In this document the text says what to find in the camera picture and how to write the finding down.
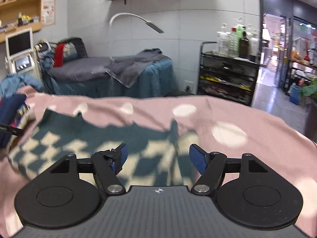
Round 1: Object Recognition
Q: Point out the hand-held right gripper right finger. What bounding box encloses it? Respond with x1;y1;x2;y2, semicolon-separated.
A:
189;143;269;195

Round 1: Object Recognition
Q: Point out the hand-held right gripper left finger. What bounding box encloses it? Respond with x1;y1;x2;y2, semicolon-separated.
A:
50;142;129;195

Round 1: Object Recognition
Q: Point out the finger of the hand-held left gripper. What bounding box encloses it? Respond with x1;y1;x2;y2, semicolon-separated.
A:
0;123;24;137

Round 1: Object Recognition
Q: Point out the teal cream checkered sweater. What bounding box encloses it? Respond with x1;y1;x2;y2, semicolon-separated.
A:
7;108;199;182

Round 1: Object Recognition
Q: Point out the stack of folded clothes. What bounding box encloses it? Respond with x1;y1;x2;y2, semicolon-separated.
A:
0;97;36;150

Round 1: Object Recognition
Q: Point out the navy knit sweater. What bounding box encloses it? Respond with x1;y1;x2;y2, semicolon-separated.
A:
0;93;28;127

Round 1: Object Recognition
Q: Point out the light blue garment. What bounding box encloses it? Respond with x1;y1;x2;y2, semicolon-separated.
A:
0;74;45;99

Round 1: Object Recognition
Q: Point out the pink polka dot bed sheet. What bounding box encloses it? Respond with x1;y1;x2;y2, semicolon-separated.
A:
0;85;317;238

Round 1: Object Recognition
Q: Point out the black round stool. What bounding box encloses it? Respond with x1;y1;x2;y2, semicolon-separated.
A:
163;91;199;97

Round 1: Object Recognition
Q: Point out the white beauty machine with screen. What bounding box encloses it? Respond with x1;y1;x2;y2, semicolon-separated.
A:
5;28;40;76

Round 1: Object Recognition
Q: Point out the teal covered massage bed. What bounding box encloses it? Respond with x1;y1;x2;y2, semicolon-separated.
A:
41;54;178;99

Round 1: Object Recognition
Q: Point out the black trolley cart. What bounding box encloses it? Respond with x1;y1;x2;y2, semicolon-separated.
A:
197;42;261;107

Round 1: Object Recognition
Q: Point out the red cloth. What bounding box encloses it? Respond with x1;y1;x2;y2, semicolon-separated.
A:
54;43;65;67

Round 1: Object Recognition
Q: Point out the grey massage bed sheet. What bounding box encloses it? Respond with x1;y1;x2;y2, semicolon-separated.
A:
48;57;112;81

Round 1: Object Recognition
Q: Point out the blue water container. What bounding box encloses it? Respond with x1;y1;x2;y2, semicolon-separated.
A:
289;84;302;105

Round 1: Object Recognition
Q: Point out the cluster of pump bottles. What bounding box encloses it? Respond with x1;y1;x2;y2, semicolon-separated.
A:
216;17;261;60

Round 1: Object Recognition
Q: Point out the wooden shelf unit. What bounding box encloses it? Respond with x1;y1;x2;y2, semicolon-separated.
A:
0;0;45;43

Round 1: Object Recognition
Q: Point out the white gooseneck lamp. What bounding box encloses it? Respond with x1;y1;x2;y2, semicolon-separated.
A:
109;12;164;34

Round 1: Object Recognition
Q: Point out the wall poster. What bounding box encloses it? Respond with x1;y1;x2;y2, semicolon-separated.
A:
41;0;56;26

